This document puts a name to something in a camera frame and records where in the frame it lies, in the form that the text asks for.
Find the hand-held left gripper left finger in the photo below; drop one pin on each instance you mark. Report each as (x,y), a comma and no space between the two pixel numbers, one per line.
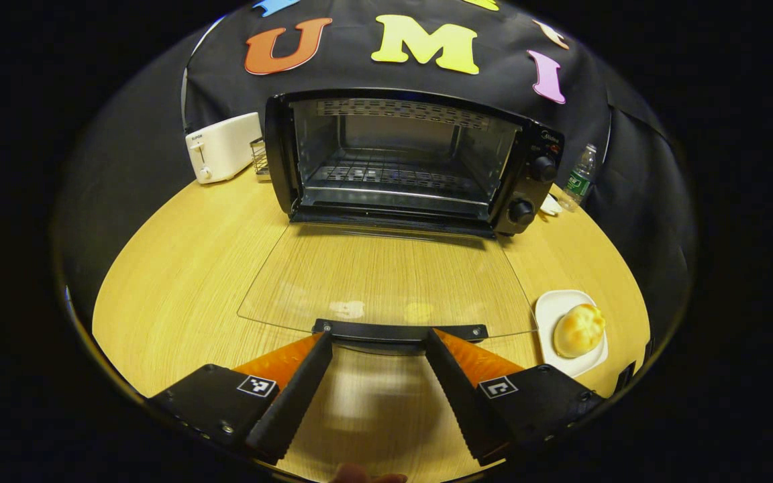
(292,402)

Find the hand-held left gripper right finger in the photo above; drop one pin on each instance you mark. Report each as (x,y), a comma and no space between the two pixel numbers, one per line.
(460,396)

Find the golden bread bun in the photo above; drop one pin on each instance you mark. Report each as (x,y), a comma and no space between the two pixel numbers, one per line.
(579,330)

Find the black electric oven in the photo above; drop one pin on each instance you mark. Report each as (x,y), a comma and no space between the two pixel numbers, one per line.
(534,194)

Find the white square plate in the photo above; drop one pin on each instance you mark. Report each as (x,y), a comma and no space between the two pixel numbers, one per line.
(547,315)

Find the small white object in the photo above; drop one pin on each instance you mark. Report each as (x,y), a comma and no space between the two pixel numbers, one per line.
(550,205)

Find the clear plastic water bottle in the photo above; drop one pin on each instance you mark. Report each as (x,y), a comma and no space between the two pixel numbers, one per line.
(578,180)

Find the white toaster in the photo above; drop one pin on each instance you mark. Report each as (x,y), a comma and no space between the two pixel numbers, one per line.
(225,147)

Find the black backdrop cloth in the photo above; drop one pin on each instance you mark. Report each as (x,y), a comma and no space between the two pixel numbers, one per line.
(500,74)

